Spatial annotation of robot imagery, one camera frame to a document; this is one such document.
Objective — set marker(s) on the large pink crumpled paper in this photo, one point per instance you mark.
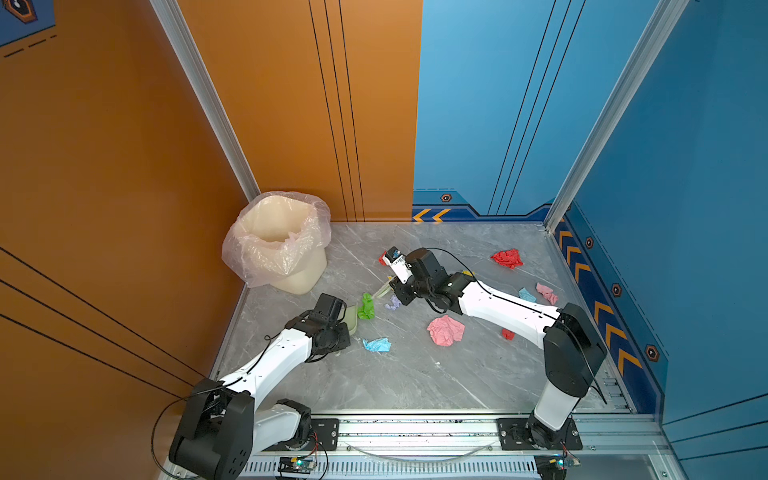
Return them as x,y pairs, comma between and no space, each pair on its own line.
445,331

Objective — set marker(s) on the lilac crumpled paper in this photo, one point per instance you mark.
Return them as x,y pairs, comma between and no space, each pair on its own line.
393,304

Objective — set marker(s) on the clear plastic bin liner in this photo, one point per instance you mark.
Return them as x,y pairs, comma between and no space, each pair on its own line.
273,240

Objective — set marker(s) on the green dustpan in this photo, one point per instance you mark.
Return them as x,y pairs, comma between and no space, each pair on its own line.
350,318

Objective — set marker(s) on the green paper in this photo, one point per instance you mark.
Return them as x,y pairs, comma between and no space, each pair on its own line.
366,310

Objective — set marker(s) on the left controller board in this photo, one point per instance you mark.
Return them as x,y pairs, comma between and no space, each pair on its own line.
295,467

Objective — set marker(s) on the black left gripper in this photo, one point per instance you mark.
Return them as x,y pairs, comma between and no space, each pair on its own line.
345,338

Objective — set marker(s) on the large red crumpled paper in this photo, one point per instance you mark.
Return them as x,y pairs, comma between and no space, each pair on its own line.
509,258

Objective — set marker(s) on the light blue paper strip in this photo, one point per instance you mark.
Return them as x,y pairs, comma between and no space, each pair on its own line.
524,294

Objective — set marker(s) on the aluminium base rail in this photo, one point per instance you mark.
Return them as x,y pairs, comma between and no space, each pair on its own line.
420,445

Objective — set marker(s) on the aluminium corner post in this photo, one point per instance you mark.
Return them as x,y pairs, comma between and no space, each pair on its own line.
662,22
180,37

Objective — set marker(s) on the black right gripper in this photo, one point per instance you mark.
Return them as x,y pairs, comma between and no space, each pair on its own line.
398,288

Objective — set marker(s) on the aluminium corner post right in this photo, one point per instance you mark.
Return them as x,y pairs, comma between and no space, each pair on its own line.
662,22

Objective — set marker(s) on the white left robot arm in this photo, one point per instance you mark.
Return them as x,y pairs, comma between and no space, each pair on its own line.
224,423

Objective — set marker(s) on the green hand brush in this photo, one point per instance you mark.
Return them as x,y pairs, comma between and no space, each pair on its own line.
385,290

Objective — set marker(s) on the controller board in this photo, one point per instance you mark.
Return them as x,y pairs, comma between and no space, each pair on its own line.
295,467
555,467

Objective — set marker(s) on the right controller board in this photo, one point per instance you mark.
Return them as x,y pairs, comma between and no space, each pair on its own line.
555,467

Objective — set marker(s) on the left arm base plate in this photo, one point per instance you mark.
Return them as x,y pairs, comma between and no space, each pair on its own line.
323,430

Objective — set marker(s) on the cream trash bin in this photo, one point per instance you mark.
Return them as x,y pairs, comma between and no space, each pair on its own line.
282,246

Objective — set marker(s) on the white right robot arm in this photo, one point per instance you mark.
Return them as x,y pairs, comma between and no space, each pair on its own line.
572,348

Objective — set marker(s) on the small pink crumpled paper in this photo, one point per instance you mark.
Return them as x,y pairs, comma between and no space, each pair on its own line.
547,293

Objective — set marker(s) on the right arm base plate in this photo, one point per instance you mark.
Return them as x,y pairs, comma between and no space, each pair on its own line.
530,434

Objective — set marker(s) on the cyan crumpled paper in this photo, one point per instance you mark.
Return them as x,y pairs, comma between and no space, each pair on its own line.
381,345

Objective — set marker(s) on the aluminium corner post left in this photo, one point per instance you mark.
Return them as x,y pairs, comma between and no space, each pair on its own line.
180,37

